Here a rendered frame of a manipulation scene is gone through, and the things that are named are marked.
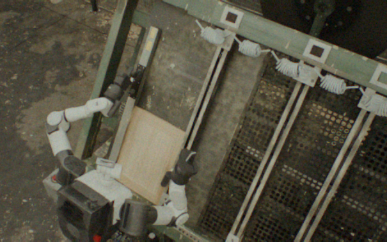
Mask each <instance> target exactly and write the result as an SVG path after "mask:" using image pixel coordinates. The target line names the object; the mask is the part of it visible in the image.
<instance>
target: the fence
mask: <svg viewBox="0 0 387 242"><path fill-rule="evenodd" d="M152 28H153V29H154V30H156V33H155V36H154V38H150V37H149V36H150V33H151V30H152ZM161 31H162V30H161V29H160V28H157V27H155V26H151V27H150V31H149V34H148V38H147V41H146V44H145V46H144V48H143V53H142V55H141V59H140V62H139V64H141V65H143V66H145V67H146V68H145V71H144V73H143V77H142V80H141V84H140V86H139V90H138V94H137V96H136V98H135V99H132V98H131V97H129V98H128V101H127V102H126V105H125V109H124V112H123V115H122V120H121V122H120V126H119V129H118V133H117V134H116V138H115V141H114V143H113V148H112V151H111V155H110V157H109V160H111V161H115V163H117V162H118V159H119V156H120V152H121V149H122V146H123V142H124V139H125V136H126V133H127V131H128V128H129V124H130V121H131V118H132V114H133V112H134V108H135V106H137V105H138V102H139V98H140V95H141V92H142V89H143V85H144V82H145V79H146V77H147V74H148V71H149V68H150V64H151V62H152V58H153V55H154V51H155V49H156V47H157V43H158V41H159V37H160V34H161ZM148 41H150V42H152V45H151V48H150V51H148V50H146V45H147V43H148Z"/></svg>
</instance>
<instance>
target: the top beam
mask: <svg viewBox="0 0 387 242"><path fill-rule="evenodd" d="M160 1H164V2H166V3H169V4H172V5H174V6H177V7H179V8H180V9H182V10H185V11H188V10H191V11H194V12H196V13H199V14H201V15H204V16H207V17H210V18H212V19H214V20H216V21H218V22H219V21H221V17H222V15H223V12H224V10H225V6H227V7H230V8H232V9H234V10H237V11H239V12H242V13H244V15H243V17H242V21H241V24H240V26H239V27H238V29H239V30H241V31H244V32H246V33H249V34H252V35H255V36H258V37H260V38H262V39H263V40H266V41H268V42H271V43H274V44H276V45H280V46H282V47H284V48H285V49H288V50H291V51H294V52H297V53H299V54H302V55H303V53H304V50H305V49H306V46H307V45H308V42H309V41H310V39H312V40H315V41H318V42H321V43H323V44H326V45H328V46H330V47H331V50H330V52H329V54H328V56H327V58H326V60H325V62H324V64H326V65H329V66H330V67H333V68H334V69H337V70H341V71H343V72H346V73H348V74H351V75H352V76H354V77H357V78H360V79H363V80H365V81H368V82H370V80H371V79H372V77H373V75H374V72H375V70H376V68H377V66H378V65H379V66H382V67H385V68H387V65H383V64H382V63H380V62H378V61H375V60H371V59H369V58H366V57H364V56H360V55H359V54H357V53H355V52H352V51H348V50H346V49H343V48H341V47H337V46H335V45H334V44H331V43H328V42H325V41H323V40H320V39H317V38H314V37H312V36H311V35H307V34H305V33H302V32H300V31H296V30H294V29H291V28H287V27H286V26H284V25H282V24H278V23H276V22H273V21H271V20H267V19H264V18H263V17H261V16H257V15H255V14H253V13H249V12H246V11H244V10H241V9H239V8H237V7H234V6H232V5H229V4H226V3H223V2H220V1H217V0H160ZM377 81H378V82H381V83H384V84H385V85H387V73H386V72H383V71H381V73H380V75H379V77H378V79H377Z"/></svg>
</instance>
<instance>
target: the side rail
mask: <svg viewBox="0 0 387 242"><path fill-rule="evenodd" d="M138 1H139V0H118V4H117V7H116V11H115V16H114V17H113V21H112V24H111V29H110V31H109V35H108V39H107V43H106V47H105V48H104V52H103V55H102V59H101V62H100V67H99V71H98V74H97V77H96V79H95V83H94V86H93V91H92V93H91V98H90V100H94V99H99V98H104V93H105V91H106V90H107V89H108V88H109V86H110V84H113V83H114V82H113V81H114V80H115V76H116V74H117V72H118V67H119V64H120V61H121V57H122V54H123V50H124V47H125V44H126V42H127V37H128V35H129V31H130V27H131V24H132V22H131V18H132V14H133V12H134V10H136V8H137V5H138ZM102 114H103V113H102V112H101V111H97V112H94V113H93V116H92V117H89V118H85V119H84V122H83V126H82V129H81V133H80V137H79V141H78V144H77V148H76V150H75V153H74V156H75V157H78V158H79V159H84V158H88V157H92V154H93V149H94V147H95V142H96V140H97V138H98V135H99V131H100V127H101V124H102V122H101V119H102Z"/></svg>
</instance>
